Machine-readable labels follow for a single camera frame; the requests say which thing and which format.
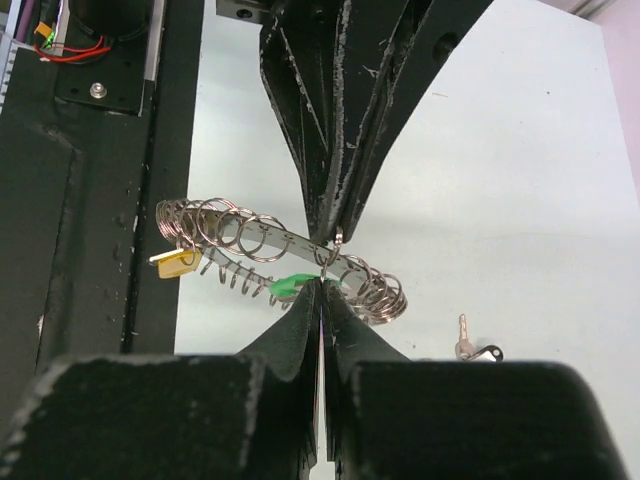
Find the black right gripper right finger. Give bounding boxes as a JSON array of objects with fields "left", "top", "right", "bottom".
[{"left": 320, "top": 281, "right": 627, "bottom": 479}]

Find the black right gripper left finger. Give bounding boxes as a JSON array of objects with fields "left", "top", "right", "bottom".
[{"left": 1, "top": 280, "right": 320, "bottom": 479}]

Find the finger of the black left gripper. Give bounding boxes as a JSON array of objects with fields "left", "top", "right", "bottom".
[{"left": 339, "top": 1, "right": 491, "bottom": 240}]

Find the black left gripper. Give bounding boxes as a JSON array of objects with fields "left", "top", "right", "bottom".
[{"left": 216, "top": 0, "right": 348, "bottom": 244}]

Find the green tag key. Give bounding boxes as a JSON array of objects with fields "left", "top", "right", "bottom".
[{"left": 269, "top": 273, "right": 319, "bottom": 298}]

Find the metal disc with keyrings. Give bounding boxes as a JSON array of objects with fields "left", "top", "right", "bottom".
[{"left": 155, "top": 197, "right": 408, "bottom": 325}]

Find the black tag key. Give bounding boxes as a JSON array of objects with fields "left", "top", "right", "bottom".
[{"left": 454, "top": 314, "right": 504, "bottom": 363}]

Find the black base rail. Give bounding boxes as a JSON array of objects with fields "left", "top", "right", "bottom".
[{"left": 1, "top": 1, "right": 205, "bottom": 417}]

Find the white slotted cable duct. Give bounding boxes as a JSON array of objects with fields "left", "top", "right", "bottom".
[{"left": 0, "top": 31, "right": 20, "bottom": 109}]

